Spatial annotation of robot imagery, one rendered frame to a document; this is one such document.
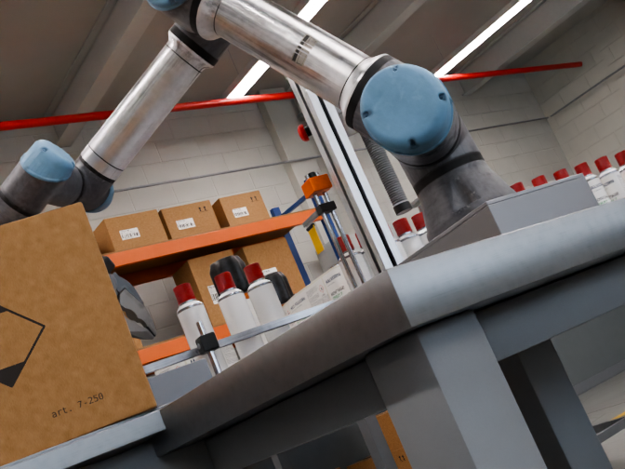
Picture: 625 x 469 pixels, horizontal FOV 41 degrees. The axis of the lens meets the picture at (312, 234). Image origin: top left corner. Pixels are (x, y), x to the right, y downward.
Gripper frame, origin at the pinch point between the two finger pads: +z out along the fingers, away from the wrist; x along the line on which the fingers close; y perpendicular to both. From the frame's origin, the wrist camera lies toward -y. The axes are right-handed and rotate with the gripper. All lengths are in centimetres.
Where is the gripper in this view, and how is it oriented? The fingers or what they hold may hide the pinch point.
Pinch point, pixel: (150, 330)
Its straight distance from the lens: 143.5
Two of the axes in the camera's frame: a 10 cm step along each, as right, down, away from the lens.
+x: -4.5, 6.9, -5.6
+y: -4.5, 3.7, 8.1
